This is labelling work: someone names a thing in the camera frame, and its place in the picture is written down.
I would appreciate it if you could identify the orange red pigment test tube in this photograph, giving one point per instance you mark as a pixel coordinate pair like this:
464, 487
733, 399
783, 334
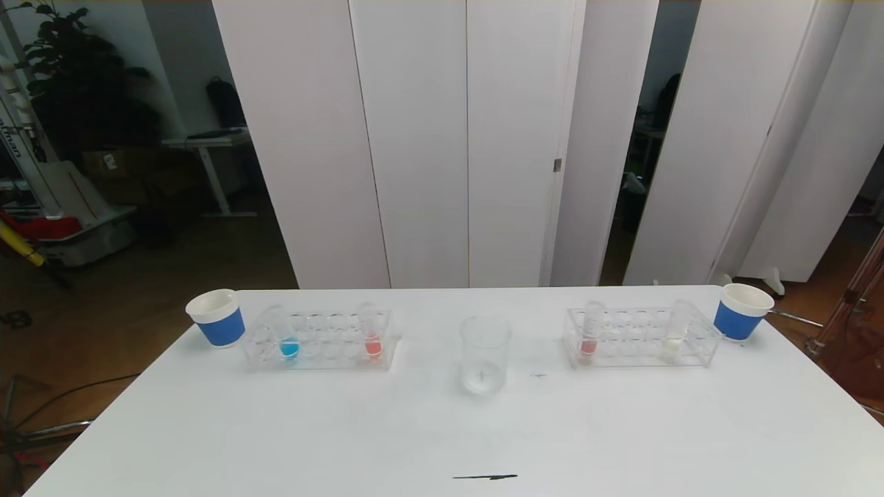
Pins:
373, 347

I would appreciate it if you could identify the brown cardboard box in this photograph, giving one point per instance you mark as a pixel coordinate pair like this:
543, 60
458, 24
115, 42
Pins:
124, 162

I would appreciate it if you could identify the pink red pigment test tube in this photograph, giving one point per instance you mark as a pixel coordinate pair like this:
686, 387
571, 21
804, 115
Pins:
588, 347

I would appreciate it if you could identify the white machine with base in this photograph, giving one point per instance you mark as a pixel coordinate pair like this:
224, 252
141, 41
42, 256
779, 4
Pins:
76, 200

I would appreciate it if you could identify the black backpack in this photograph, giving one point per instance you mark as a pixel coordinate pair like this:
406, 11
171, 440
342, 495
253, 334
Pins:
224, 103

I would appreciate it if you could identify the small black floor device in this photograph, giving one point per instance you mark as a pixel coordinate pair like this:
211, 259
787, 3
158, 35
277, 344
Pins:
17, 319

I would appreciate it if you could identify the metal tripod legs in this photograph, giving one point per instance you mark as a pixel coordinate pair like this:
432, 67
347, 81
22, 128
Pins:
41, 431

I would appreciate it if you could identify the white standing desk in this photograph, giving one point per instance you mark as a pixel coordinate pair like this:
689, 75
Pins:
207, 140

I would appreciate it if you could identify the thin black mark strip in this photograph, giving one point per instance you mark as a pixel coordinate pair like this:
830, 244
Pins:
483, 476

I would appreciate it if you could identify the clear plastic beaker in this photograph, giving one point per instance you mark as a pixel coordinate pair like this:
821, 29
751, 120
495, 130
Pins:
485, 373

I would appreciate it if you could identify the blue pigment test tube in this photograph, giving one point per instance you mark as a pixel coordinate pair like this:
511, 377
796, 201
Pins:
289, 348

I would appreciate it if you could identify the pale yellow pigment test tube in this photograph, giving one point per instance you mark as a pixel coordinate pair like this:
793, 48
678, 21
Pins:
671, 348

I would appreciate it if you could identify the dark bin with white bag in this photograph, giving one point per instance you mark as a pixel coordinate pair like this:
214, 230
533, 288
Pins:
632, 207

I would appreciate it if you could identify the clear acrylic tube rack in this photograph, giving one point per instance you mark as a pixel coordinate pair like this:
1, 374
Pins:
628, 345
324, 345

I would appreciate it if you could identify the dark green potted plant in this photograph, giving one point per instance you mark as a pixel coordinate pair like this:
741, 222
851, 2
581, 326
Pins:
76, 76

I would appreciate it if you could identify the yellow tube object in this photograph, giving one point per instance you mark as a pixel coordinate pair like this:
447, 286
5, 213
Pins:
17, 247

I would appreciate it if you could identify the red flat object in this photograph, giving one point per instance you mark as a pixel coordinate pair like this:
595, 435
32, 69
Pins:
52, 226

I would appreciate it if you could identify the blue white paper cup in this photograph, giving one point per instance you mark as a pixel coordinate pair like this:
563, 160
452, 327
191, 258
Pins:
736, 322
219, 330

